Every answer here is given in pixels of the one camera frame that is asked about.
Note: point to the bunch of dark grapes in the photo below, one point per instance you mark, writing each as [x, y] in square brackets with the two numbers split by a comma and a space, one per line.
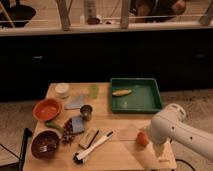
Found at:
[67, 136]

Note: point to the white round container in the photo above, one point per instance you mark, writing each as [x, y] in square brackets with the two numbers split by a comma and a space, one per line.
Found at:
[62, 90]

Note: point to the black round stool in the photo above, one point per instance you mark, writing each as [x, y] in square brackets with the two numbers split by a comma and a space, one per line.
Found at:
[19, 14]

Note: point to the white handled brush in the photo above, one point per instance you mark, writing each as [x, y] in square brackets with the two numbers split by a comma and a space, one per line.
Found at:
[79, 158]

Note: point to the light green cup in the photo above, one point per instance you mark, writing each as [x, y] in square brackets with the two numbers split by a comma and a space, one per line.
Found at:
[93, 91]

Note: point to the green plastic tray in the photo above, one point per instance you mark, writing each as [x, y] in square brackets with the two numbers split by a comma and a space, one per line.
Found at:
[144, 96]

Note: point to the grey blue cloth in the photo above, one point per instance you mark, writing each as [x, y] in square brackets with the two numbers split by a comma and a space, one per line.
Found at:
[76, 103]

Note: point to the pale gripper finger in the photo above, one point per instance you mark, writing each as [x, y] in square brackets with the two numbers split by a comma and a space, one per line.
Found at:
[158, 150]

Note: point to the wooden block with black edge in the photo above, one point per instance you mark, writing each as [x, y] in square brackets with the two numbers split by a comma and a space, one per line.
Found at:
[88, 137]

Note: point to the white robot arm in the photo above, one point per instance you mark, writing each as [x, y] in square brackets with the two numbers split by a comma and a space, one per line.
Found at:
[169, 124]

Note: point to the dark maroon bowl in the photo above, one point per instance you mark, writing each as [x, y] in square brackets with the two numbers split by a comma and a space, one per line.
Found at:
[44, 138]

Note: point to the red apple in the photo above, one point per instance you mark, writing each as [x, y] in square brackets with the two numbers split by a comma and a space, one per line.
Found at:
[142, 139]

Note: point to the orange bowl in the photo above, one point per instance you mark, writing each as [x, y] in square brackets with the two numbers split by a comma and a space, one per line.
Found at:
[47, 109]

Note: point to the black chair frame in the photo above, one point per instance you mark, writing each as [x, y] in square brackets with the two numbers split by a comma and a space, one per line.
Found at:
[18, 166]

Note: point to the small metal cup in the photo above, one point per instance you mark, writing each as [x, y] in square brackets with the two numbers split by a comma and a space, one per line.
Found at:
[86, 112]

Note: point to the silver fork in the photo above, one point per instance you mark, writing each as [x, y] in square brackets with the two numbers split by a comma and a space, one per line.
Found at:
[47, 148]

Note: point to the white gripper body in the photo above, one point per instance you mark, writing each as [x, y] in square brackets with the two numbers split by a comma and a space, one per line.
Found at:
[156, 139]

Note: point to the green pepper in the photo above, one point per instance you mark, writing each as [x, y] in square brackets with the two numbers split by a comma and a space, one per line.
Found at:
[53, 125]

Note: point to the blue grey sponge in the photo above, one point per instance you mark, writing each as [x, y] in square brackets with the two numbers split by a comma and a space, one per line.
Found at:
[78, 125]

